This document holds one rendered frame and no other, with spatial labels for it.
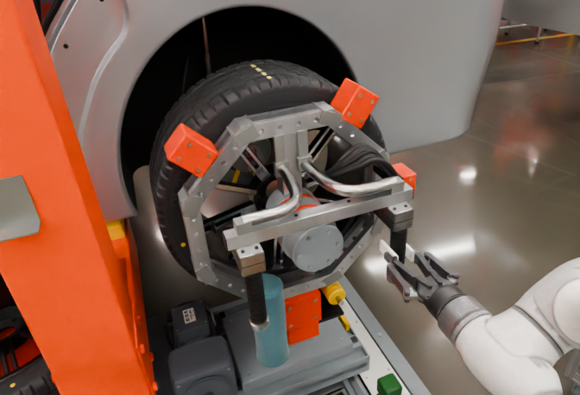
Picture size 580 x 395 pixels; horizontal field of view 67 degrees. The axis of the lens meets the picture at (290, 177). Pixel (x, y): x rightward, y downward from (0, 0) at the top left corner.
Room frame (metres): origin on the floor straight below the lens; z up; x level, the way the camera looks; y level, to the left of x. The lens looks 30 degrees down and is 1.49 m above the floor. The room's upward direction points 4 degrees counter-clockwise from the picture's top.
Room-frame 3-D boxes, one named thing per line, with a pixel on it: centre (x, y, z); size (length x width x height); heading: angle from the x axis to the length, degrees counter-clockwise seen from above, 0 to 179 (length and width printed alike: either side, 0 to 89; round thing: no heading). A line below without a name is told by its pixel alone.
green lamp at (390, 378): (0.58, -0.18, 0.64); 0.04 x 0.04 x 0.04; 19
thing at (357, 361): (1.12, 0.06, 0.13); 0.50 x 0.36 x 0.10; 109
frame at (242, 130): (0.96, 0.00, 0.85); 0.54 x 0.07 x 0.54; 109
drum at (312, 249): (0.89, -0.02, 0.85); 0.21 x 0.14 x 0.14; 19
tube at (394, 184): (0.87, -0.13, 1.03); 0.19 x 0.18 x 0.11; 19
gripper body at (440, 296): (0.64, -0.28, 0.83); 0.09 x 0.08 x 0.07; 19
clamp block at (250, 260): (0.71, 0.10, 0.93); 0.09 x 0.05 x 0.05; 19
